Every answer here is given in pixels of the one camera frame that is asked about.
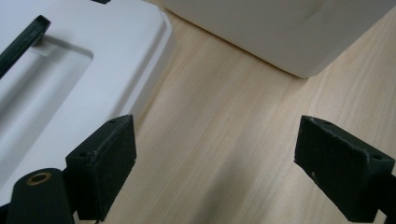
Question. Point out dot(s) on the white plastic storage box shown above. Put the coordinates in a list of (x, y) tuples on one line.
[(264, 31)]

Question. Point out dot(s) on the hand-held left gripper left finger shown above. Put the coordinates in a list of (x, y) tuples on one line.
[(104, 168)]

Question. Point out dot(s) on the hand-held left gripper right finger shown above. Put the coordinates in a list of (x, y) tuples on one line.
[(339, 168)]

